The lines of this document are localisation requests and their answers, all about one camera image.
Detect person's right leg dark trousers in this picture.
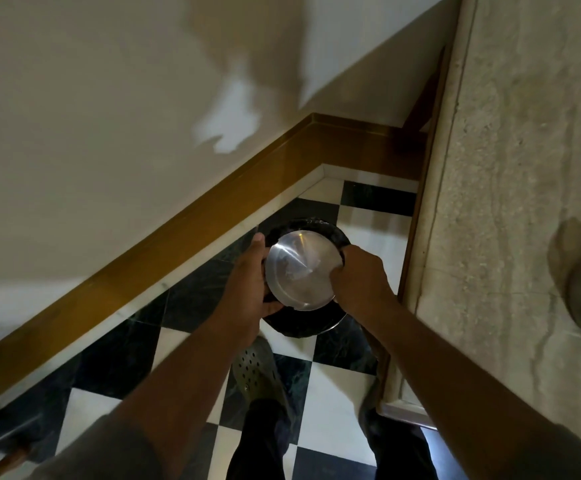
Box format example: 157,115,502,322
359,395,439,480

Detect grey shirt sleeve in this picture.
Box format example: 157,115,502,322
26,414,173,480
500,424,581,480

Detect person's left forearm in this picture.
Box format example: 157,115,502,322
113,315,259,468

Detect person's right forearm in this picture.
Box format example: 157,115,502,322
365,297,571,480

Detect person's leg dark trousers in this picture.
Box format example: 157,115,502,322
359,395,439,480
225,399,292,480

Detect brown wooden skirting board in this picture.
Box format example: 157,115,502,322
0,113,427,398

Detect black lined trash bin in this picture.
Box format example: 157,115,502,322
259,218,352,339

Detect person's left hand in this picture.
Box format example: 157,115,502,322
218,233,284,346

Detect round silver metal bin lid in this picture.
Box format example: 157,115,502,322
264,231,344,312

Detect person's right hand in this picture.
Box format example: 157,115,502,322
329,244,397,326

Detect person's left leg dark trousers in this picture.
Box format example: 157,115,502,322
225,399,292,480

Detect brown wooden rail piece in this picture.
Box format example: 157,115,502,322
0,446,32,480

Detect wooden cabinet side edge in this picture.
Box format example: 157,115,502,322
376,42,453,429

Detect grey perforated clog shoe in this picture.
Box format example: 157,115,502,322
230,337,297,425

